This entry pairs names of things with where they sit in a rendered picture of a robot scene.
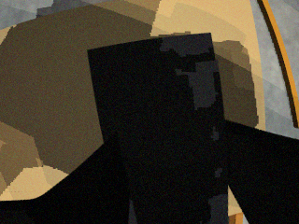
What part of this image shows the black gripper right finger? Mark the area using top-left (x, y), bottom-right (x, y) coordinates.
top-left (224, 120), bottom-right (299, 224)

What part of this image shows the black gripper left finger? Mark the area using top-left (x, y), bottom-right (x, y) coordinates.
top-left (0, 132), bottom-right (131, 224)

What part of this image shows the tan wooden floor panel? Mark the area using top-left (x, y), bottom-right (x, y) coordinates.
top-left (0, 0), bottom-right (265, 201)

